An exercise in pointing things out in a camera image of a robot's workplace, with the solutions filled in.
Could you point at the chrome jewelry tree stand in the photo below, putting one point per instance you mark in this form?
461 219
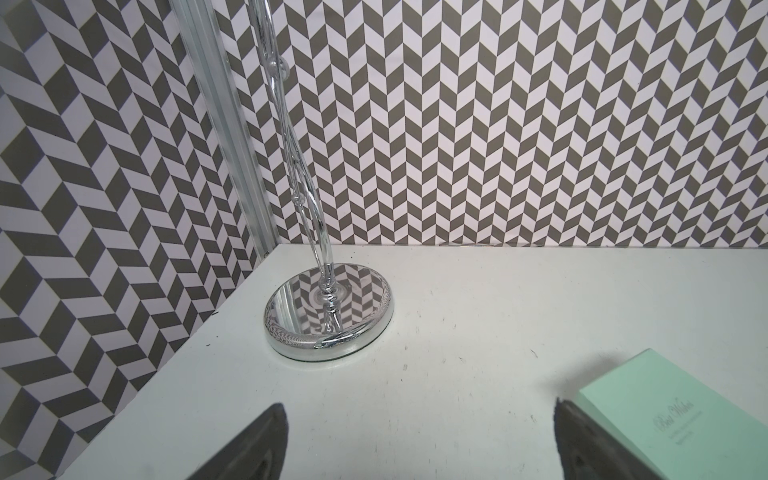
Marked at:
334 309

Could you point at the aluminium corner post left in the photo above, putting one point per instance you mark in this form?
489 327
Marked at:
202 39

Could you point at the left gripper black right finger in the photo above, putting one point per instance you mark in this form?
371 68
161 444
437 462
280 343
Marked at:
588 451

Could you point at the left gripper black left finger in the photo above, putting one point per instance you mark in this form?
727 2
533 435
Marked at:
257 452

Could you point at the mint green drawer jewelry box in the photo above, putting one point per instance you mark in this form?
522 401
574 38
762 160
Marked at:
674 423

